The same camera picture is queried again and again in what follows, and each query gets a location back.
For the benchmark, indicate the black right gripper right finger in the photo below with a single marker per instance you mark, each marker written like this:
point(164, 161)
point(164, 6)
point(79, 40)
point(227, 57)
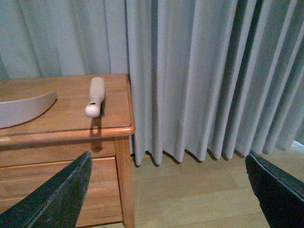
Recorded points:
point(280, 195)

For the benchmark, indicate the beige hand brush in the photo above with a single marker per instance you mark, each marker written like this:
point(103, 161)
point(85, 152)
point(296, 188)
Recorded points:
point(96, 97)

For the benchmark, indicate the wooden nightstand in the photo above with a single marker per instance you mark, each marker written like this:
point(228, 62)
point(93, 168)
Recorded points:
point(33, 152)

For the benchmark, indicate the beige plastic dustpan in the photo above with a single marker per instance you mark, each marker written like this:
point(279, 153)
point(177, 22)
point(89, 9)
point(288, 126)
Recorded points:
point(17, 112)

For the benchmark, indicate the grey pleated curtain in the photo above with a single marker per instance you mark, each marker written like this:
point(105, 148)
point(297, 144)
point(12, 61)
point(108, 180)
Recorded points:
point(218, 75)

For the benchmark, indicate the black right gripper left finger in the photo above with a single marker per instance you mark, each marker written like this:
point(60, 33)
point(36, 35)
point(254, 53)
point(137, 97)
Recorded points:
point(56, 203)

